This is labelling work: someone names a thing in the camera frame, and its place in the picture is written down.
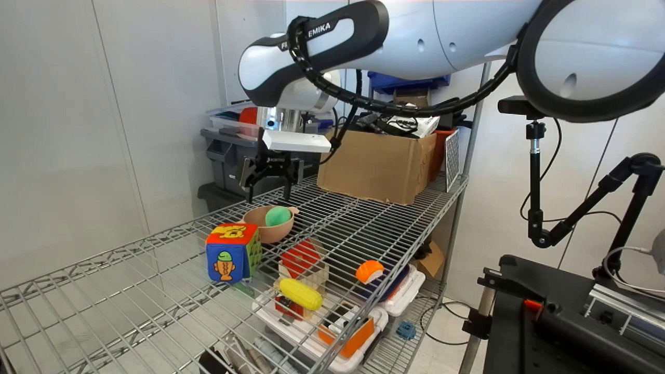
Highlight black articulated camera stand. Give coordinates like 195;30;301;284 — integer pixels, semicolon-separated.
496;96;665;283

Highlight large brown cardboard box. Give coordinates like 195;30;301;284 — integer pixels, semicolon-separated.
317;128;440;207

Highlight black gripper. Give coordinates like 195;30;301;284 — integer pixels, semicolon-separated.
244;127;306;206

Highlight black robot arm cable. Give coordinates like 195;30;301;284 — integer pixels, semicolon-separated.
284;15;524;118

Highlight grey plastic drawer unit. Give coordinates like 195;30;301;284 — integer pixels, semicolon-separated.
197;105;283;213

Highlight green round toy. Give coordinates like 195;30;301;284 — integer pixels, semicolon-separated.
264;206;296;229

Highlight black equipment cart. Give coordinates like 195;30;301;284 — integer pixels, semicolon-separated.
462;251;665;374

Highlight black floor cable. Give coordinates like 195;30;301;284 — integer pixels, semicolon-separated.
415;297;481;349

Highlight small blue round object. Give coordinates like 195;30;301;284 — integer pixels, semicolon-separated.
395;321;419;343

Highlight yellow corn toy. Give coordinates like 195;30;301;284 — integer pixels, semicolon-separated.
276;277;327;314

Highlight white container with orange handle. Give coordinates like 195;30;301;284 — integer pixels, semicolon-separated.
251;286;391;374

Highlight white plastic storage container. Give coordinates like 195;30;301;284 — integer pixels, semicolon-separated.
376;263;429;321

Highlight colourful fabric toy cube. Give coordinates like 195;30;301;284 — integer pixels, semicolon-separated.
203;221;266;286

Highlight orange plush toy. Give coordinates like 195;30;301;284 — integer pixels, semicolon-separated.
353;260;387;286

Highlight small tan bowl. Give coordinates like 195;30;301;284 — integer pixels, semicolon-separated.
244;203;301;246

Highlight silver wire shelf rack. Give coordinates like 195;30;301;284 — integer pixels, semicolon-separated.
0;60;501;374

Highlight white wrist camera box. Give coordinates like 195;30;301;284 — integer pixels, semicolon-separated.
260;128;335;156

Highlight red striped wooden toy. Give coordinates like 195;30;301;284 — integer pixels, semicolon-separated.
276;240;333;293

